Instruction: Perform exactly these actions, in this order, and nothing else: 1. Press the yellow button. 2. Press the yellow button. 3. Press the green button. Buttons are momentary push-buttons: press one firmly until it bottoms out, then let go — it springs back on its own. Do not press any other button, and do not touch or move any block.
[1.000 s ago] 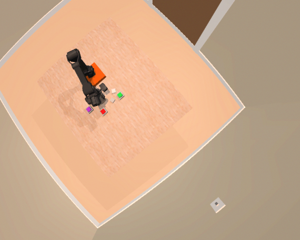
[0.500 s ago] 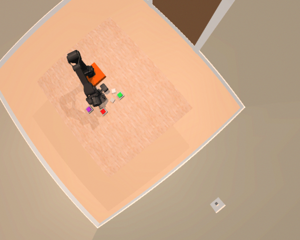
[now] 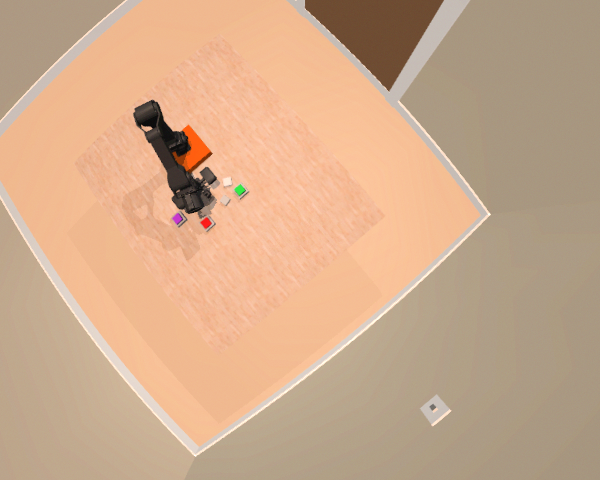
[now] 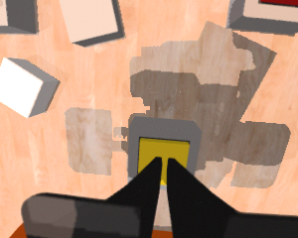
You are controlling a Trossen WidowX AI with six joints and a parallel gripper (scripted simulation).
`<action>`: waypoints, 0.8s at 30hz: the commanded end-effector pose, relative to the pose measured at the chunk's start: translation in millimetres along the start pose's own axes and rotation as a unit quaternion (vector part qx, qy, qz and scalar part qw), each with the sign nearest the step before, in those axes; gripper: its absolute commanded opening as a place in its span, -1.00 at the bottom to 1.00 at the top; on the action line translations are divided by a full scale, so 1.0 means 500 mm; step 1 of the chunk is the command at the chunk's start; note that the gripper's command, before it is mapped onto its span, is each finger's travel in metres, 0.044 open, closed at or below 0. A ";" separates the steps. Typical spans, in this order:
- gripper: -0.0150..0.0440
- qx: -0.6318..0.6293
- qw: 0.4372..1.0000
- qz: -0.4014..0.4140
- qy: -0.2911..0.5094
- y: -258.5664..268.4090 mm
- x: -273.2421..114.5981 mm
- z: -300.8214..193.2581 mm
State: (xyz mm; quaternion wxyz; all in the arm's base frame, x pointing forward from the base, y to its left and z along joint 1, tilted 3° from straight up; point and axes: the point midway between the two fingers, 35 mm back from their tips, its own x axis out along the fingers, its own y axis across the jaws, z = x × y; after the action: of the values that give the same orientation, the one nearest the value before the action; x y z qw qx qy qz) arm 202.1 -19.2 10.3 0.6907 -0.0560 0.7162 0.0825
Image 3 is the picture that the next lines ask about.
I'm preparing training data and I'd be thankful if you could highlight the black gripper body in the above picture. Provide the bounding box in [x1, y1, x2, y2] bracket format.
[171, 167, 217, 209]

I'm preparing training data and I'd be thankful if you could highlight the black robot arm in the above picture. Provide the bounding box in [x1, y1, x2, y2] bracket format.
[133, 100, 212, 214]

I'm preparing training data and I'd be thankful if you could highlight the red button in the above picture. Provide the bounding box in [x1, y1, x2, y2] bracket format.
[199, 215, 216, 231]

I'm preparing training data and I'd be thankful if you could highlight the green button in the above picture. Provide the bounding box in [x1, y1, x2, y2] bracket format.
[232, 182, 249, 200]

